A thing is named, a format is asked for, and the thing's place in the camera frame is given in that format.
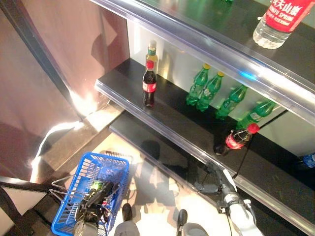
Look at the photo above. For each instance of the yellow tea bottle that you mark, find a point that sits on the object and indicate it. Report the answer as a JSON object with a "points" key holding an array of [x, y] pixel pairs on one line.
{"points": [[152, 55]]}

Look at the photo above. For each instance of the blue plastic shopping basket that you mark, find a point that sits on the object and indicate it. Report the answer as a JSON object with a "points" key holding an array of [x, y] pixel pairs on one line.
{"points": [[73, 177]]}

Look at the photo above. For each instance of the black shelf board clear rail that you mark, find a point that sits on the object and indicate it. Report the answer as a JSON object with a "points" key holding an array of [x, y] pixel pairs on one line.
{"points": [[137, 132], [172, 113], [221, 49], [270, 221], [270, 177]]}

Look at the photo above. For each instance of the Coca-Cola bottle red cap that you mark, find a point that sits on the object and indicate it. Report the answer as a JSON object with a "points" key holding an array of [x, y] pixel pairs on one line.
{"points": [[149, 86], [233, 141]]}

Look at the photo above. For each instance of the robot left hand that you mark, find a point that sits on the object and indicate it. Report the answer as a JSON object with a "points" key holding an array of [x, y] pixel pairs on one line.
{"points": [[89, 214]]}

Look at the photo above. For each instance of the green bottle in basket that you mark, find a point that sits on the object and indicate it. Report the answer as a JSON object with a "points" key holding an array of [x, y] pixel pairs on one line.
{"points": [[97, 185]]}

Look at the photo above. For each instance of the silver robot leg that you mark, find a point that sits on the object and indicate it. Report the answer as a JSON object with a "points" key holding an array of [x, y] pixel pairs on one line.
{"points": [[126, 221], [188, 226]]}

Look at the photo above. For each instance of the white panel black frame stand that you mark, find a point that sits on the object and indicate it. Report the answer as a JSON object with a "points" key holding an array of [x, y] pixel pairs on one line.
{"points": [[14, 199]]}

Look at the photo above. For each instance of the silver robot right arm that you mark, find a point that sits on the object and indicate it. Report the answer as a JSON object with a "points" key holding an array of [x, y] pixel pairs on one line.
{"points": [[241, 216]]}

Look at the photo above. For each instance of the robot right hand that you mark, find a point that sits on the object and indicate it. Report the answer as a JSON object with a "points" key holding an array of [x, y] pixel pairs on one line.
{"points": [[226, 184]]}

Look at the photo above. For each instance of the silver robot right leg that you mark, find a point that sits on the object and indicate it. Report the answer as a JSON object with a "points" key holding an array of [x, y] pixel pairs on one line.
{"points": [[188, 226]]}

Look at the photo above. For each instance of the silver robot left leg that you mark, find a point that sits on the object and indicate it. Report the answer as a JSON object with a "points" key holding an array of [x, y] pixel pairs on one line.
{"points": [[126, 221]]}

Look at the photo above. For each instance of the clear water bottle red label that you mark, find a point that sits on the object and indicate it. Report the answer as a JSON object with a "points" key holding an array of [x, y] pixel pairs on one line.
{"points": [[278, 22]]}

